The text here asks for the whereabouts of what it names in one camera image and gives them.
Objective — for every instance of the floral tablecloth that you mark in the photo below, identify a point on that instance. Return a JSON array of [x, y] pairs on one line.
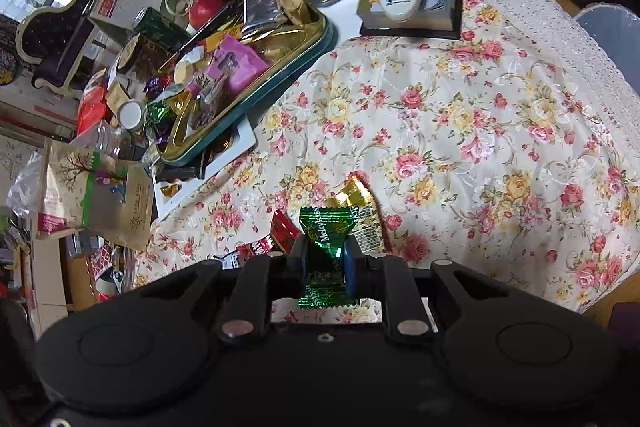
[[475, 132]]

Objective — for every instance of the large teal tin tray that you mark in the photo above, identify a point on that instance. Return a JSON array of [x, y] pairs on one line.
[[300, 52]]

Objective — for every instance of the shiny gold candy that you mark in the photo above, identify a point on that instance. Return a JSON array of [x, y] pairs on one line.
[[352, 192]]

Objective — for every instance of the gold patterned snack packet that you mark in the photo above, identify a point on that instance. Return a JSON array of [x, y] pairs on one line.
[[369, 227]]

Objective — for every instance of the dark red apple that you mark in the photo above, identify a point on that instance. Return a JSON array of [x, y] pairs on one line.
[[205, 12]]

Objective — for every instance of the clear packet of dark snacks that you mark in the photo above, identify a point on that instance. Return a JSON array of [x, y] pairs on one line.
[[206, 109]]

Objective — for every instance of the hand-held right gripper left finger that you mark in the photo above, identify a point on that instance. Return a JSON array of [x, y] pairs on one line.
[[300, 259]]

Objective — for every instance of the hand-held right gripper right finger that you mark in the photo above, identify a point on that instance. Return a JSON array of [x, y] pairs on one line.
[[351, 261]]

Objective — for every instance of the pink snack packet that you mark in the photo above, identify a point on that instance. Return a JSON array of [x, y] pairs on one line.
[[240, 64]]

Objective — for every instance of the green foil candy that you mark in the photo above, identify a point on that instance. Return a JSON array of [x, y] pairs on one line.
[[325, 237]]

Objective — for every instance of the green tin can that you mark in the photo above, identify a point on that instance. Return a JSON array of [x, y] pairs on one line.
[[160, 27]]

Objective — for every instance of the red and white snack packet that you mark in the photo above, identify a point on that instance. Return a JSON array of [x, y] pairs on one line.
[[247, 253]]

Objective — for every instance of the white flat tray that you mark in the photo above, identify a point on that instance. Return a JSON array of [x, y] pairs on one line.
[[235, 147]]

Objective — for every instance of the brown paper bag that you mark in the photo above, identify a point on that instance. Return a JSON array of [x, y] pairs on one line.
[[100, 202]]

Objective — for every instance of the plastic bottle with white cap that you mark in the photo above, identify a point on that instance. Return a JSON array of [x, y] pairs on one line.
[[127, 114]]

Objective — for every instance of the pile of purple green candies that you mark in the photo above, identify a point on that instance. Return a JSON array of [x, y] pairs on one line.
[[165, 112]]

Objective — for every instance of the grey stool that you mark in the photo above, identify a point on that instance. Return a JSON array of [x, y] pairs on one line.
[[610, 37]]

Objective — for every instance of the ornate dark chair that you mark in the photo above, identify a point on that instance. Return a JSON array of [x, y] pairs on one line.
[[65, 32]]

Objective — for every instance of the silver foil packet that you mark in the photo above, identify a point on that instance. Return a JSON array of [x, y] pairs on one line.
[[262, 9]]

